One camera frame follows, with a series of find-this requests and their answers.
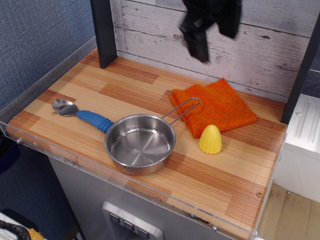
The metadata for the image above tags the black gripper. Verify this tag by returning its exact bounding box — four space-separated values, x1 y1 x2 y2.
179 0 242 63

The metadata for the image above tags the orange cloth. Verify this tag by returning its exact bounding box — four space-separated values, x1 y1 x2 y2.
169 78 257 139

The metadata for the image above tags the steel pot with wire handle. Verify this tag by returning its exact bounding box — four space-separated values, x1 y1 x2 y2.
104 97 201 176

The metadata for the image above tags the yellow toy corn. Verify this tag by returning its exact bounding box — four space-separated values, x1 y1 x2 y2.
199 124 222 155

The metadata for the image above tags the white box at right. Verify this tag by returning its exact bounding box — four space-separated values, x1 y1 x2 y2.
273 94 320 202

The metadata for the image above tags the silver button panel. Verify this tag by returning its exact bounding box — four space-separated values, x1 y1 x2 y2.
102 201 164 240

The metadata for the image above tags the clear acrylic guard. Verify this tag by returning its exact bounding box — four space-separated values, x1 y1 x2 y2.
0 118 287 240

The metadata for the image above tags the yellow black object bottom left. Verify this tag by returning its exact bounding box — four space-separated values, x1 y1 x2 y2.
0 220 45 240

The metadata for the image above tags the dark right post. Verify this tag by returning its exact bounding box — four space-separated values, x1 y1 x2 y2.
280 15 320 125

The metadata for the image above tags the dark post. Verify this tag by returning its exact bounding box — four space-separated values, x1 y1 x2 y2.
90 0 118 69
280 15 320 125

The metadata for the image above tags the dark left post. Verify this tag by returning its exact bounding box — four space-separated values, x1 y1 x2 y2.
90 0 118 69

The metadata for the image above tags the spoon with blue handle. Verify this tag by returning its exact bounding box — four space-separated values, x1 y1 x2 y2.
52 98 114 133

